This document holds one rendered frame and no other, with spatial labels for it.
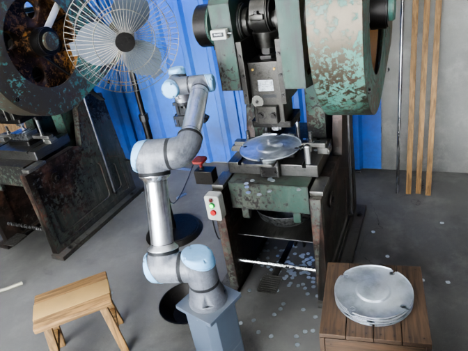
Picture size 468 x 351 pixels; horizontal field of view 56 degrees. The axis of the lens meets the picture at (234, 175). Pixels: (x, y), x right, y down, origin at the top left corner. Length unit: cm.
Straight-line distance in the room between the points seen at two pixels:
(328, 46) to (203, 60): 205
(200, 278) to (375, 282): 69
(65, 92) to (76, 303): 128
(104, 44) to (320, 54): 121
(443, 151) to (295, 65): 173
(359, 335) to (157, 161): 94
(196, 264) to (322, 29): 90
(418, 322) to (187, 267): 85
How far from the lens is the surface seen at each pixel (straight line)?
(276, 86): 197
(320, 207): 193
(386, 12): 183
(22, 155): 308
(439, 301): 236
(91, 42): 244
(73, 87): 286
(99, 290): 218
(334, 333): 171
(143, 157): 157
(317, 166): 200
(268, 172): 205
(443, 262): 259
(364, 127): 328
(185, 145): 154
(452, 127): 328
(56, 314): 217
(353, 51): 152
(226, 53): 196
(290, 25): 184
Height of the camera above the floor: 163
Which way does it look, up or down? 27 degrees down
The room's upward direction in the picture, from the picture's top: 10 degrees counter-clockwise
